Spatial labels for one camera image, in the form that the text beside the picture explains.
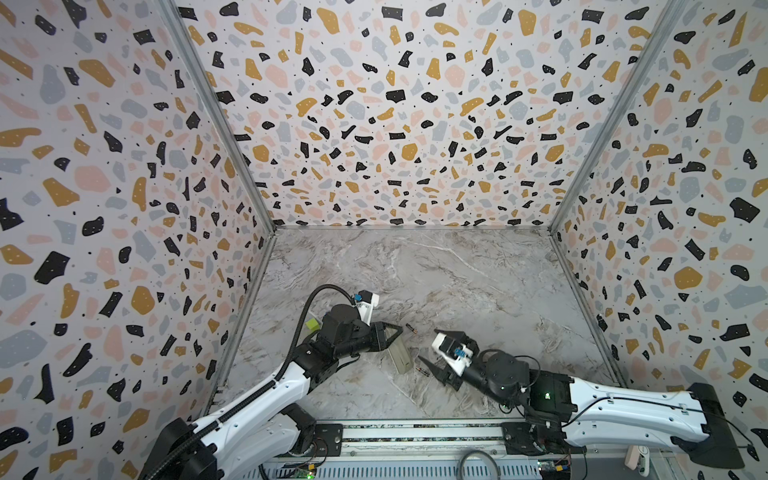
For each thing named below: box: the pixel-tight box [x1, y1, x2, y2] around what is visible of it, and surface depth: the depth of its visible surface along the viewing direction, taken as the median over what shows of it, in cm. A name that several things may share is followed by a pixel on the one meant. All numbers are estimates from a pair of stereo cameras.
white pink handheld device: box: [624, 445, 650, 477], surface depth 72 cm
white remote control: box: [387, 334, 413, 374], surface depth 76 cm
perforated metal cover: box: [265, 461, 543, 480], surface depth 72 cm
